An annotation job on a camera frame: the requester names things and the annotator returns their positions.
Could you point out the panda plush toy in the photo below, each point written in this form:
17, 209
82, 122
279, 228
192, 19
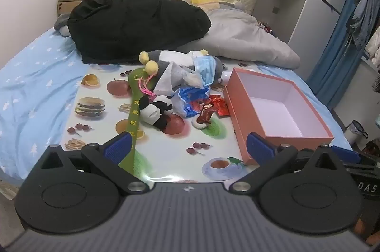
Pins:
151, 112

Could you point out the grey plush toy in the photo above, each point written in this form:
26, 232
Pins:
175, 56

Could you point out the small red patterned item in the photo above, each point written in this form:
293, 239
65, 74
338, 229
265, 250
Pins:
264, 26

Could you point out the black coat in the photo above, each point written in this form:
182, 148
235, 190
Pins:
133, 23

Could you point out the white jacket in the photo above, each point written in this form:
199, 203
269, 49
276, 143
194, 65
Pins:
374, 50

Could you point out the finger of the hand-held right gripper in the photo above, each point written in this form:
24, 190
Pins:
346, 154

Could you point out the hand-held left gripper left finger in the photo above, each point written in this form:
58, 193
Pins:
117, 148

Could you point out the brown cardboard box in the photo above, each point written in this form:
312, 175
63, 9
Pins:
66, 5

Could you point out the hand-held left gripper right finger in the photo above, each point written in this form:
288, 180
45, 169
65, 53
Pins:
261, 148

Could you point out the green sash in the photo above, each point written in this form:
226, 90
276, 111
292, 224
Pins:
132, 109

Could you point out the grey duvet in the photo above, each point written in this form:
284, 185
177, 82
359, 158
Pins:
243, 35

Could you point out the white trash bin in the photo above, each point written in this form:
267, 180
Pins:
353, 132

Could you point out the blue plastic bag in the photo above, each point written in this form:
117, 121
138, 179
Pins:
187, 97

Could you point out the pink tassel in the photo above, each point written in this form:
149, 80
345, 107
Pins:
145, 89

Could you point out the pink cardboard box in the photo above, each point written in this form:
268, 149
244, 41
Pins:
237, 97

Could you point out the hanging denim clothes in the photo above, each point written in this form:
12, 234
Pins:
362, 20

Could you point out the white wardrobe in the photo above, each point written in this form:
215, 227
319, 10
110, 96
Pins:
297, 2

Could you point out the small silver object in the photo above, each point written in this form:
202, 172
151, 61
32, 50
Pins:
221, 80

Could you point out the blue curtain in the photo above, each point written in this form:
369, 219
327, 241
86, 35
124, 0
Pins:
335, 56

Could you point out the yellow pillow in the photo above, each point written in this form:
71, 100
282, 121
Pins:
202, 0

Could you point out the blue face mask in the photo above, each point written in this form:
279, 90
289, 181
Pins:
204, 68

